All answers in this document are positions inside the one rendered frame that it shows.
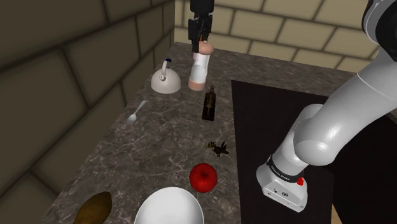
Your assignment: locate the white and peach pepper mill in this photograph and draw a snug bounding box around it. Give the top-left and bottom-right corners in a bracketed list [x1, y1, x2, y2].
[188, 41, 214, 92]

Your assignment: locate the white kettle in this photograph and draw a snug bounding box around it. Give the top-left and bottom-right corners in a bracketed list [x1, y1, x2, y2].
[150, 58, 182, 95]

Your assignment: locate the brown figure on dark base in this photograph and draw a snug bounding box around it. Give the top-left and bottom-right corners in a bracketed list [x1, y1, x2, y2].
[201, 85, 217, 122]

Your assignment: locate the silver spoon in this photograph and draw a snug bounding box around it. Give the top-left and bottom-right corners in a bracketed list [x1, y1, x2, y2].
[126, 99, 147, 124]

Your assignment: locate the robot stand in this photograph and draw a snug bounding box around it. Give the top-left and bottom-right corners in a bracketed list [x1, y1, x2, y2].
[230, 80, 397, 224]

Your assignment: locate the yellow and black wasp toy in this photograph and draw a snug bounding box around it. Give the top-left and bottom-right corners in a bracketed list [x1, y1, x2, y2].
[206, 141, 230, 158]

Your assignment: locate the red apple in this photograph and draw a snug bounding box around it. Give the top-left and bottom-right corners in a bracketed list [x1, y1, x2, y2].
[189, 162, 218, 194]

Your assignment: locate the white bowl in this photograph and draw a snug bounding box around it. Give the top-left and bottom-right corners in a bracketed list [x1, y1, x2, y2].
[133, 186, 205, 224]

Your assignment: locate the brown oval thing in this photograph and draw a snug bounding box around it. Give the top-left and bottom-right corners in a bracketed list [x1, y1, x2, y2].
[72, 191, 113, 224]

